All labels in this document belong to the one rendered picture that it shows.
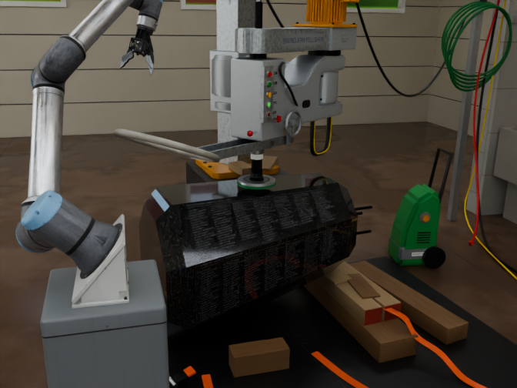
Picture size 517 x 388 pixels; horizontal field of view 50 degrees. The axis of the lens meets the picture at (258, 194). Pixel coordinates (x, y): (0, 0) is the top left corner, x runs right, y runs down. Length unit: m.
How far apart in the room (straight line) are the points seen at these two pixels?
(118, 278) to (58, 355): 0.31
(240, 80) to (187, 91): 6.09
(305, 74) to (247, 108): 0.48
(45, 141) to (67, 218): 0.38
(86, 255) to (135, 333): 0.31
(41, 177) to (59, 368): 0.67
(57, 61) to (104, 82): 6.72
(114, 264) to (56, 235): 0.21
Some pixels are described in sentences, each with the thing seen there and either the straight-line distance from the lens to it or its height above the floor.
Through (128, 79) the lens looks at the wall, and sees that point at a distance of 8.90.
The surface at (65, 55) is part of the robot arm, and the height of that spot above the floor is 1.63.
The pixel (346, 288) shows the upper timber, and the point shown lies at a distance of 3.37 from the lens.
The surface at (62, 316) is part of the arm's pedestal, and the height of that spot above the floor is 0.85.
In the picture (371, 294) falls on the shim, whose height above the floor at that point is 0.25.
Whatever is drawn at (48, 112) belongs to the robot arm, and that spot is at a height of 1.42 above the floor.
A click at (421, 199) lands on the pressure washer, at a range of 4.17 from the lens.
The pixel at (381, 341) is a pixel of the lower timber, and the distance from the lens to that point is 3.10.
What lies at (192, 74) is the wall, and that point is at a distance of 8.99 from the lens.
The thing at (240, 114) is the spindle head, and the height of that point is 1.28.
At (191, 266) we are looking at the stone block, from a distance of 2.74.
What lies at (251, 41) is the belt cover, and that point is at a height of 1.66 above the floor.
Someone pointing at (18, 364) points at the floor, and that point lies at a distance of 3.31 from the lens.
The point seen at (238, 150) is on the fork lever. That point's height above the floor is 1.12.
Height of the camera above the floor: 1.77
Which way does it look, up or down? 18 degrees down
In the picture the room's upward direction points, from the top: 1 degrees clockwise
